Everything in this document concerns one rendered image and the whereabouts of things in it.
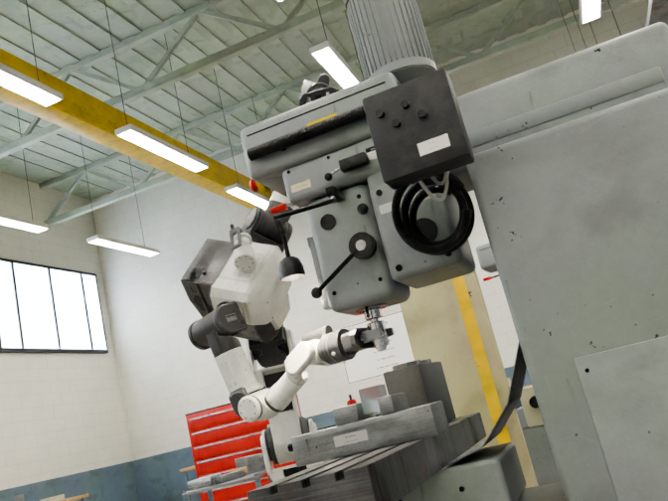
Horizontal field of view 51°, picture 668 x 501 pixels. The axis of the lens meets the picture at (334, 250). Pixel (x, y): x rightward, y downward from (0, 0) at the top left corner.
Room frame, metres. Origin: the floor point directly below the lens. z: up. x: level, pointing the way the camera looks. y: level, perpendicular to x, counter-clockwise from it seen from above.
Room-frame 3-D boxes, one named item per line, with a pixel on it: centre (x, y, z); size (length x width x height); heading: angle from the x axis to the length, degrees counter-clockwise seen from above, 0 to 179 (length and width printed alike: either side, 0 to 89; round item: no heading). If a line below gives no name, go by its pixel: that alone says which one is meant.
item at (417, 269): (1.83, -0.25, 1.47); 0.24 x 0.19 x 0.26; 162
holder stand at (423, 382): (2.24, -0.15, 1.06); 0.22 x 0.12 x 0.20; 156
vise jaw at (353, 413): (1.74, 0.04, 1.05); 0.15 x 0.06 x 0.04; 164
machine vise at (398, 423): (1.73, 0.02, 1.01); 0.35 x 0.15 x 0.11; 74
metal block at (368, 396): (1.73, -0.01, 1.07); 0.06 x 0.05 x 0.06; 164
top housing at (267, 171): (1.89, -0.08, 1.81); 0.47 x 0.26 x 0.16; 72
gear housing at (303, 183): (1.88, -0.10, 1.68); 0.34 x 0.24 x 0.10; 72
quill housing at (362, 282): (1.89, -0.07, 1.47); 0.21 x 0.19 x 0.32; 162
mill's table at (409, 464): (1.84, -0.04, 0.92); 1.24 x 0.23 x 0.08; 162
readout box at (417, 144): (1.48, -0.25, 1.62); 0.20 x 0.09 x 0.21; 72
